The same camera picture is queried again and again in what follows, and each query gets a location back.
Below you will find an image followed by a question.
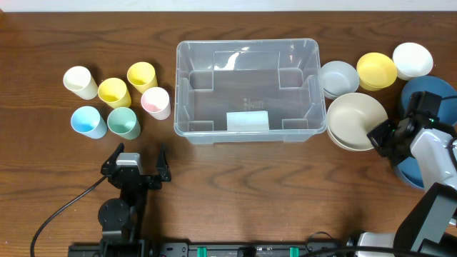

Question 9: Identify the dark blue large bowl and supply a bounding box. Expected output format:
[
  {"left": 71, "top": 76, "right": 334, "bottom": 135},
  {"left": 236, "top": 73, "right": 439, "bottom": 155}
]
[{"left": 398, "top": 76, "right": 456, "bottom": 125}]

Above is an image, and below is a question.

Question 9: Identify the white label in bin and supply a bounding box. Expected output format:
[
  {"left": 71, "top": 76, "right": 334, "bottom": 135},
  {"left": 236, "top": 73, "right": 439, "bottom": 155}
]
[{"left": 226, "top": 111, "right": 269, "bottom": 132}]

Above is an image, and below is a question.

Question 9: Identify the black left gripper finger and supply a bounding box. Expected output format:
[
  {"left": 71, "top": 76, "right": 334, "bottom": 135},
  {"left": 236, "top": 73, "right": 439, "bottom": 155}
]
[
  {"left": 101, "top": 143, "right": 124, "bottom": 175},
  {"left": 156, "top": 144, "right": 171, "bottom": 181}
]

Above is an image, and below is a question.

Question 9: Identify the light blue plastic cup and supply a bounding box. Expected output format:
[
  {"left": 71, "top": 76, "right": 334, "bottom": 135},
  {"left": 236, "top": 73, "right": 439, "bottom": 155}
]
[{"left": 71, "top": 106, "right": 108, "bottom": 139}]

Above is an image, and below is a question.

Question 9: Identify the yellow small bowl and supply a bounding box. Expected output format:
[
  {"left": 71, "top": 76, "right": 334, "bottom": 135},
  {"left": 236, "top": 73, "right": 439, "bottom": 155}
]
[{"left": 356, "top": 52, "right": 397, "bottom": 91}]

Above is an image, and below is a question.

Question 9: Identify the yellow plastic cup front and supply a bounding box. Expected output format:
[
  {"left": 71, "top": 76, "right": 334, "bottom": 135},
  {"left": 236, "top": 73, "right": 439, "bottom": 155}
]
[{"left": 98, "top": 78, "right": 131, "bottom": 109}]

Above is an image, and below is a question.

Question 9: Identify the mint green plastic cup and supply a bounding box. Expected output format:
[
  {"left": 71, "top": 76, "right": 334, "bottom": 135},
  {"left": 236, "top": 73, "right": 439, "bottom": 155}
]
[{"left": 107, "top": 107, "right": 141, "bottom": 140}]

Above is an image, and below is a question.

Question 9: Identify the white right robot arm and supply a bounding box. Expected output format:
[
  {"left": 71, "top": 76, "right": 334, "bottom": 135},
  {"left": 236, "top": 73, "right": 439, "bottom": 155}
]
[{"left": 355, "top": 115, "right": 456, "bottom": 256}]

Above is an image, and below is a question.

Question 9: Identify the clear plastic storage bin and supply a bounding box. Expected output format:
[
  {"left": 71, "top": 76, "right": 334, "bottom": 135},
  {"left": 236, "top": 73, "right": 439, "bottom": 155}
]
[{"left": 174, "top": 39, "right": 326, "bottom": 144}]

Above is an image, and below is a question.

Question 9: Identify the pink plastic cup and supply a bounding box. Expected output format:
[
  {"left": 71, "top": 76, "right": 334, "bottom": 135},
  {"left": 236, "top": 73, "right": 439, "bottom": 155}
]
[{"left": 141, "top": 87, "right": 171, "bottom": 120}]

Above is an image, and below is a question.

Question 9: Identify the white small bowl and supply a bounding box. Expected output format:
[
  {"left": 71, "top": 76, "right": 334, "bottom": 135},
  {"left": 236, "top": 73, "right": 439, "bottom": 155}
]
[{"left": 392, "top": 42, "right": 433, "bottom": 81}]

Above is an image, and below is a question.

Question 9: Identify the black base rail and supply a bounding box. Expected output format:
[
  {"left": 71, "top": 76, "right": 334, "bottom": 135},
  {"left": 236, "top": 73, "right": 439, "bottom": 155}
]
[{"left": 67, "top": 241, "right": 426, "bottom": 257}]

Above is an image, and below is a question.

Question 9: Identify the cream white plastic cup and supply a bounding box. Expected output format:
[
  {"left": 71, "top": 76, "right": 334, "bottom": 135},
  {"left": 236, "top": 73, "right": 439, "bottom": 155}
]
[{"left": 63, "top": 66, "right": 98, "bottom": 100}]

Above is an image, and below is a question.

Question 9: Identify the yellow plastic cup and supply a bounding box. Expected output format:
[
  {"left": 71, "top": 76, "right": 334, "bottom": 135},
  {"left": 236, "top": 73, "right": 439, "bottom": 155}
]
[
  {"left": 98, "top": 78, "right": 131, "bottom": 109},
  {"left": 127, "top": 61, "right": 158, "bottom": 94}
]

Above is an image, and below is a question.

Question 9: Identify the yellow plastic cup rear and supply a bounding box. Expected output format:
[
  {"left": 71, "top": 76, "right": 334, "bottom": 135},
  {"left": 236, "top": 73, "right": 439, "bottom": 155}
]
[{"left": 127, "top": 61, "right": 158, "bottom": 94}]

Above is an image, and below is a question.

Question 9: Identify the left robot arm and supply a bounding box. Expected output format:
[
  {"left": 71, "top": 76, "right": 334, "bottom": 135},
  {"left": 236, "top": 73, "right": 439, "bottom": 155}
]
[{"left": 98, "top": 143, "right": 171, "bottom": 256}]

